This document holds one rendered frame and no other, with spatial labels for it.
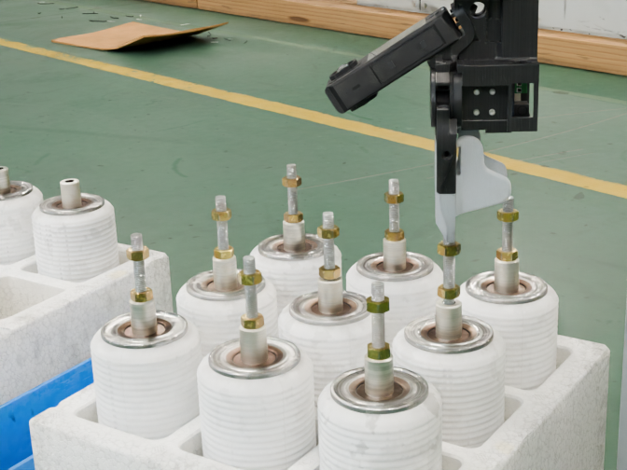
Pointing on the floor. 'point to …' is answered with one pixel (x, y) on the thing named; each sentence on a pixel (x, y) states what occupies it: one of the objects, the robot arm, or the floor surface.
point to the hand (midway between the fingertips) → (441, 224)
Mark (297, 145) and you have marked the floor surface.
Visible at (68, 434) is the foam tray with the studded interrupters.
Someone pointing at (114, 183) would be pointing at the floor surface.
